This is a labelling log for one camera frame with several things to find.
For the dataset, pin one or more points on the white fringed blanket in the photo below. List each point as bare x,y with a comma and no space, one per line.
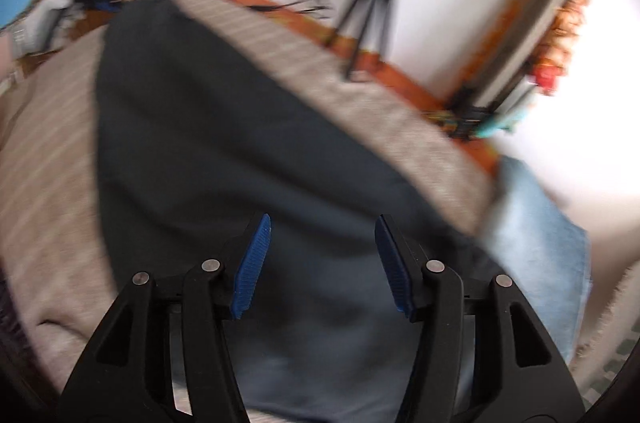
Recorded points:
615,328

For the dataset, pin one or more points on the beige striped blanket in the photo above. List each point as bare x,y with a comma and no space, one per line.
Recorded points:
45,183

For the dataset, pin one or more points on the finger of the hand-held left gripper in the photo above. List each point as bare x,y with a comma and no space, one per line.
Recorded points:
106,6

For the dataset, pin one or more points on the folded silver tripod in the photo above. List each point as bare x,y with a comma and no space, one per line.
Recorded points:
520,33

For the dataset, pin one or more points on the colourful patterned scarf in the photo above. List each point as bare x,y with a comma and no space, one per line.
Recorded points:
565,28

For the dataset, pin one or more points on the light blue jeans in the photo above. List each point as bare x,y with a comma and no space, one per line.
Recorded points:
540,243

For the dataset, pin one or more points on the black pants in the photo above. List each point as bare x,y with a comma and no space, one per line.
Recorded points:
200,128

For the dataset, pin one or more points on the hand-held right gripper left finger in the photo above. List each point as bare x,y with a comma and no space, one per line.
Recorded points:
250,268

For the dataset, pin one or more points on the orange wooden bed frame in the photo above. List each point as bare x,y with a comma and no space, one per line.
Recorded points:
400,83

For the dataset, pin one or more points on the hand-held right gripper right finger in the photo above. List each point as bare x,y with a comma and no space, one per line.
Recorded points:
395,268

